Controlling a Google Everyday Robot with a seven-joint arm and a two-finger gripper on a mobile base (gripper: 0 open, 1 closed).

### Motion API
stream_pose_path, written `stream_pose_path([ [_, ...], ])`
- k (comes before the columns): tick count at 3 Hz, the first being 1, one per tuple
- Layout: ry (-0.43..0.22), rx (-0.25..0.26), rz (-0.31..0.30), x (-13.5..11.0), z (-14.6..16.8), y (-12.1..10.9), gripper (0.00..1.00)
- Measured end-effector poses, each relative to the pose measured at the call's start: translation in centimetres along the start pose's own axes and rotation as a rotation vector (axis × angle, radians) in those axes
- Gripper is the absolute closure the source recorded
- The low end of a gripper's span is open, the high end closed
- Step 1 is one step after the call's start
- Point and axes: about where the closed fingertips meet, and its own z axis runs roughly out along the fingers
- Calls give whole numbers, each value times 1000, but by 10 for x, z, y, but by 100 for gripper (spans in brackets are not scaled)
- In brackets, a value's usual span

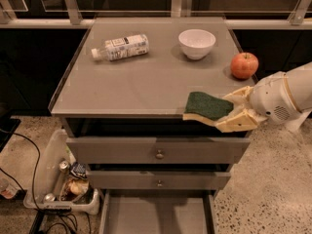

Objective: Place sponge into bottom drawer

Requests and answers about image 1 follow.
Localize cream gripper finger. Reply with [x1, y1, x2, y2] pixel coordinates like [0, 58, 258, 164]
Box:
[223, 86, 253, 105]
[215, 109, 258, 133]

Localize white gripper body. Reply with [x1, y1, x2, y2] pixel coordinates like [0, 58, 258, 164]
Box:
[250, 71, 300, 124]

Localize green and yellow sponge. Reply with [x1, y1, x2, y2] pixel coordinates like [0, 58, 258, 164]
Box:
[182, 92, 234, 126]

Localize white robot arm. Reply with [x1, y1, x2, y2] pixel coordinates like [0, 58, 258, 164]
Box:
[215, 62, 312, 133]

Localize grey drawer cabinet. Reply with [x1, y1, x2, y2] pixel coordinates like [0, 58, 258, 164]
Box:
[48, 16, 270, 234]

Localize grey top drawer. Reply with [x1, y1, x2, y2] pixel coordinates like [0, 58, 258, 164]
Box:
[66, 136, 250, 164]

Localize grey drawer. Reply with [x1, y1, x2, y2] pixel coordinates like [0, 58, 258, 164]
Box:
[87, 171, 230, 190]
[66, 136, 250, 164]
[98, 190, 218, 234]

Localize grey middle drawer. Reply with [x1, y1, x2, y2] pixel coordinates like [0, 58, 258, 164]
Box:
[87, 171, 230, 190]

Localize grey bottom drawer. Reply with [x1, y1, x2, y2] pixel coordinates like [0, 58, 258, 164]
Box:
[98, 190, 218, 234]

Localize red apple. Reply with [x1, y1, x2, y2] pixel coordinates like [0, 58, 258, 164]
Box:
[230, 53, 259, 80]

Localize white bowl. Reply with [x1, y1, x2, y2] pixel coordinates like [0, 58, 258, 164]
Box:
[178, 29, 216, 60]

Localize clear plastic bottle with label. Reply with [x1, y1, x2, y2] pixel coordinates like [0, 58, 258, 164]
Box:
[91, 34, 149, 61]

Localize snack bag in bin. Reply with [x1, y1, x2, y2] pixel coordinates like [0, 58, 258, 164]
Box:
[60, 162, 89, 201]

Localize silver can upright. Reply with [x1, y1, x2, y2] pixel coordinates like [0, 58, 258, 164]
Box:
[58, 160, 69, 174]

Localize clear plastic storage bin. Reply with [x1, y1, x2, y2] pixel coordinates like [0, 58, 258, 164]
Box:
[23, 130, 99, 215]

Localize silver can lower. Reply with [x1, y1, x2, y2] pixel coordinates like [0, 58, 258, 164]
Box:
[44, 193, 56, 202]

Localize white post on floor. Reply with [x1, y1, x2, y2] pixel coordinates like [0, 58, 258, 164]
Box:
[285, 111, 310, 133]

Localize metal railing frame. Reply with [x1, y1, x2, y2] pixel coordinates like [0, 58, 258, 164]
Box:
[0, 0, 312, 28]

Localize black cable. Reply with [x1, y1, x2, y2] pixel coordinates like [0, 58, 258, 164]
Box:
[0, 129, 93, 234]

